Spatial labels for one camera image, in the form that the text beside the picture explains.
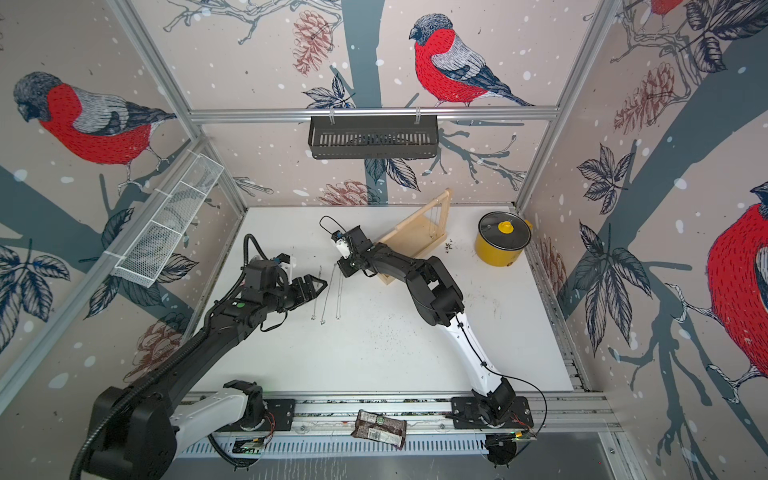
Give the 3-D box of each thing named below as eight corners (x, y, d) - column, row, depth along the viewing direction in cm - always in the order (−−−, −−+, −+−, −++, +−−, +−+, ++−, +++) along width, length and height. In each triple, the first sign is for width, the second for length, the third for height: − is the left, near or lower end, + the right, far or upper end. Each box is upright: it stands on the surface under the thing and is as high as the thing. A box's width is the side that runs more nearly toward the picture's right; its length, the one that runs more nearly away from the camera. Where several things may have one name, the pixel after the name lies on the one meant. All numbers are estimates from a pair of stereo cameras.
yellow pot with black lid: (476, 268, 104) (485, 245, 94) (468, 233, 115) (476, 208, 104) (524, 268, 104) (539, 245, 94) (512, 233, 115) (524, 208, 104)
